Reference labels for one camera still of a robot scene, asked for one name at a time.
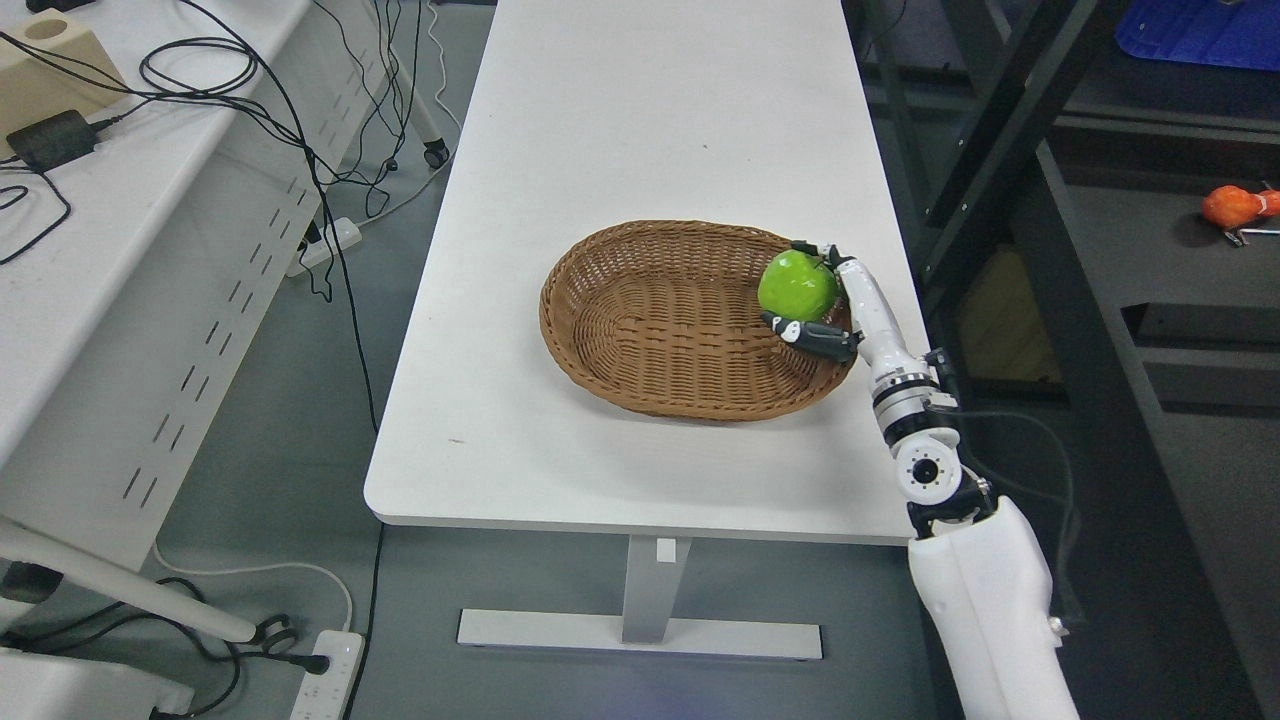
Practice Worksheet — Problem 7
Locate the white power strip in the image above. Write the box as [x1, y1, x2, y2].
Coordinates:
[288, 630, 365, 719]
[285, 217, 362, 277]

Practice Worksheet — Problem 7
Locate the beige wooden block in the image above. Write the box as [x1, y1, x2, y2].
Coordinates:
[1, 9, 124, 158]

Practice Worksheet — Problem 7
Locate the black cable bundle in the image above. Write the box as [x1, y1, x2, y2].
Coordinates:
[0, 0, 445, 430]

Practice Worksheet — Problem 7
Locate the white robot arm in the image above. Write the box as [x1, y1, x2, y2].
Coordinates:
[868, 348, 1079, 719]

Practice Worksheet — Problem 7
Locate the black power adapter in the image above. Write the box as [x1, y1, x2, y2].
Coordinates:
[5, 109, 99, 173]

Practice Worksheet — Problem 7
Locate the green apple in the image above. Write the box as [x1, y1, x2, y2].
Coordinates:
[756, 249, 838, 322]

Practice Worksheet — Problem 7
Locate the white table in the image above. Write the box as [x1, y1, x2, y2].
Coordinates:
[364, 1, 927, 660]

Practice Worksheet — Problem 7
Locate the orange toy on shelf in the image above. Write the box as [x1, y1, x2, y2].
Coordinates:
[1199, 184, 1279, 229]

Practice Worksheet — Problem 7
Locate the white side desk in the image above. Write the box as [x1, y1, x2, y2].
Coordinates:
[3, 1, 387, 594]

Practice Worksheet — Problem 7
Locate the blue tray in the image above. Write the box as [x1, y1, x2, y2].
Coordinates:
[1114, 1, 1279, 72]

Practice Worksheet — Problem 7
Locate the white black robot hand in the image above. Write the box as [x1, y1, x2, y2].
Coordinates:
[762, 241, 925, 380]

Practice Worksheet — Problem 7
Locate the brown wicker basket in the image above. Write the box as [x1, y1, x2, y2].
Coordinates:
[539, 220, 851, 421]

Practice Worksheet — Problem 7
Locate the black metal shelf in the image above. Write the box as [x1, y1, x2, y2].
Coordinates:
[842, 1, 1277, 719]

